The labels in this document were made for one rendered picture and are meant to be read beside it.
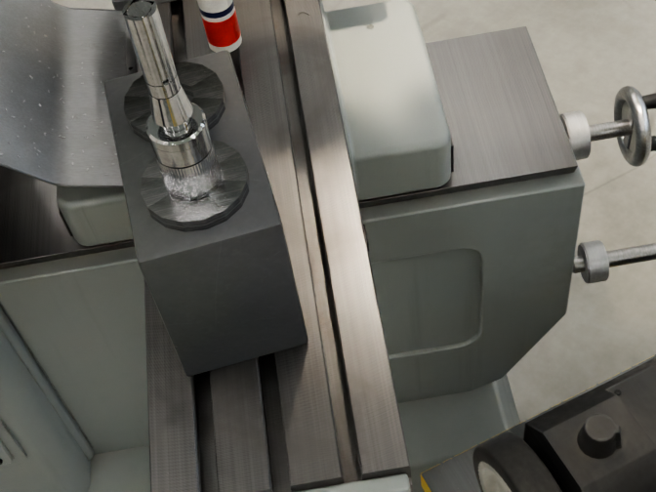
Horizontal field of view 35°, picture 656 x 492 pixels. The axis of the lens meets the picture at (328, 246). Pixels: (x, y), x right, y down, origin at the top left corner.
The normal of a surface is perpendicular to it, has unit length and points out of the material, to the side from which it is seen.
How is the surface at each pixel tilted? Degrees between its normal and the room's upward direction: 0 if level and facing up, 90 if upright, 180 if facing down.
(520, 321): 90
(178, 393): 0
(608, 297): 0
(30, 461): 89
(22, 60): 45
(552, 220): 90
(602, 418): 6
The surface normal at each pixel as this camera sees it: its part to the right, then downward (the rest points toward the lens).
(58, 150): 0.44, -0.59
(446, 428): -0.11, -0.59
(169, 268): 0.26, 0.76
